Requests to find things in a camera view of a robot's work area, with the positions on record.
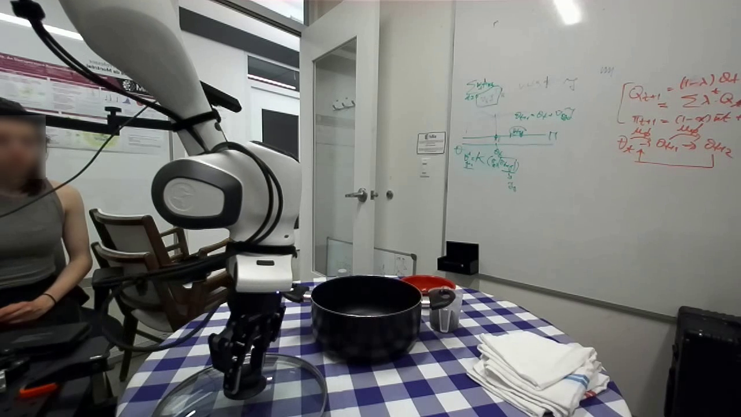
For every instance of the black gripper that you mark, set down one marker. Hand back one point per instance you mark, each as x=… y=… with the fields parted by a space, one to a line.
x=240 y=347

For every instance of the glass lid with black knob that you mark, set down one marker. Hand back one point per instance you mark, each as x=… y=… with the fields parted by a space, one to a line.
x=284 y=387

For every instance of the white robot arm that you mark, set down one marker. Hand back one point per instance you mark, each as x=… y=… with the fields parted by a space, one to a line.
x=246 y=190

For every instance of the black cooking pot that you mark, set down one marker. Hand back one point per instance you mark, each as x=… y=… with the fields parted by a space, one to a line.
x=366 y=318

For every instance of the wooden chair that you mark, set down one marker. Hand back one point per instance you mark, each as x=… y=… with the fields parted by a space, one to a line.
x=138 y=245

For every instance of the blue white checkered tablecloth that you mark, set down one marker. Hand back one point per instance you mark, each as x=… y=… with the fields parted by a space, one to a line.
x=431 y=381

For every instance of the red bowl with beans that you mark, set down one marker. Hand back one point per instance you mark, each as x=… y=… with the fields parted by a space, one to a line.
x=427 y=284

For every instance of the clear glass measuring cup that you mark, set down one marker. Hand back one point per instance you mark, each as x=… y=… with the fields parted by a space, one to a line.
x=443 y=309

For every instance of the seated person in grey top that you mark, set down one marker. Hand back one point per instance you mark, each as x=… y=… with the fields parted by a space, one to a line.
x=42 y=235

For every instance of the folded white towel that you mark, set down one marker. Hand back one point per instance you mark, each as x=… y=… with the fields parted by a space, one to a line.
x=538 y=373

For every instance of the black speaker cabinet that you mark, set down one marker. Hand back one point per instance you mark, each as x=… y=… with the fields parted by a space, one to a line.
x=704 y=373

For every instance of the white door with handle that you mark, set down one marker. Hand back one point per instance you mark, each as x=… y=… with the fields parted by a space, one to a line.
x=374 y=135

